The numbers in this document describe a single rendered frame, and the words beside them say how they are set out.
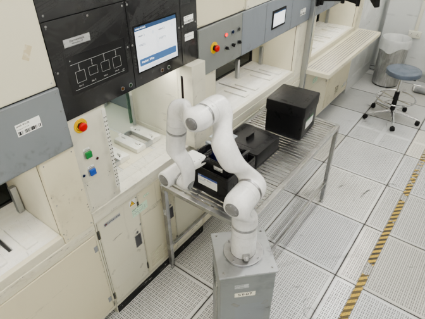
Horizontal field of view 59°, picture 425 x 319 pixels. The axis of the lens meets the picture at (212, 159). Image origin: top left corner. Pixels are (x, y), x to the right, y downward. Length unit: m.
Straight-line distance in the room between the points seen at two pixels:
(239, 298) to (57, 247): 0.90
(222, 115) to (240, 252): 0.66
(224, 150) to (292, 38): 2.04
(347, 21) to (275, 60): 1.50
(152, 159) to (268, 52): 1.70
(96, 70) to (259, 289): 1.25
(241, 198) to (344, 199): 2.02
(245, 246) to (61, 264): 0.90
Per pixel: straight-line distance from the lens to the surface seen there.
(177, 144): 1.66
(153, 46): 1.92
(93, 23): 1.67
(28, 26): 1.52
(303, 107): 2.57
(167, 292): 2.68
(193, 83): 2.14
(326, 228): 3.15
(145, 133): 2.47
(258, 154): 2.32
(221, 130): 1.51
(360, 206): 3.43
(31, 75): 1.56
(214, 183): 2.08
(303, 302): 2.68
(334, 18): 4.86
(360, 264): 2.98
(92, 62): 1.69
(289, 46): 3.42
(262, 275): 1.83
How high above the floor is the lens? 2.19
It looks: 36 degrees down
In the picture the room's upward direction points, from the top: 1 degrees counter-clockwise
